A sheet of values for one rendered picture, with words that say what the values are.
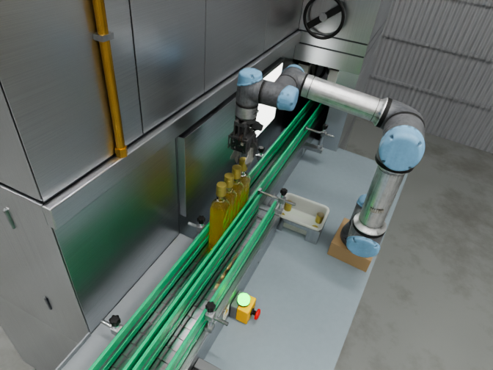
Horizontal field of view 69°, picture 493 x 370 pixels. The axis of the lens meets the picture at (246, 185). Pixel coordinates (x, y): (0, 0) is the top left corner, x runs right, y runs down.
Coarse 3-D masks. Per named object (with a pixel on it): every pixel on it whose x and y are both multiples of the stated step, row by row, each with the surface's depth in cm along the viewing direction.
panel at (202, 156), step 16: (272, 64) 168; (208, 112) 125; (224, 112) 132; (192, 128) 116; (208, 128) 124; (224, 128) 137; (192, 144) 117; (208, 144) 128; (224, 144) 142; (192, 160) 121; (208, 160) 133; (224, 160) 148; (192, 176) 125; (208, 176) 139; (192, 192) 130; (192, 208) 135
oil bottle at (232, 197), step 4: (232, 192) 128; (228, 196) 127; (232, 196) 128; (236, 196) 131; (232, 200) 128; (232, 204) 129; (232, 208) 131; (232, 212) 133; (232, 216) 134; (232, 220) 136; (228, 224) 135
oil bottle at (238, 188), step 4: (236, 184) 132; (240, 184) 132; (232, 188) 132; (236, 188) 131; (240, 188) 132; (236, 192) 132; (240, 192) 133; (240, 196) 135; (236, 200) 134; (240, 200) 137; (236, 204) 135; (240, 204) 139; (236, 208) 137; (240, 208) 141; (236, 212) 138
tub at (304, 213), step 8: (296, 200) 170; (304, 200) 168; (312, 200) 168; (296, 208) 172; (304, 208) 170; (312, 208) 168; (320, 208) 167; (328, 208) 164; (280, 216) 158; (288, 216) 168; (296, 216) 169; (304, 216) 169; (312, 216) 170; (304, 224) 155; (312, 224) 165; (320, 224) 166
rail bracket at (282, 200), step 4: (260, 188) 151; (284, 188) 146; (260, 192) 151; (264, 192) 150; (280, 192) 146; (284, 192) 144; (272, 196) 149; (276, 196) 149; (280, 196) 148; (284, 196) 146; (280, 200) 147; (284, 200) 147; (288, 200) 148; (280, 204) 149; (292, 204) 147; (280, 208) 151; (276, 212) 152; (280, 212) 151
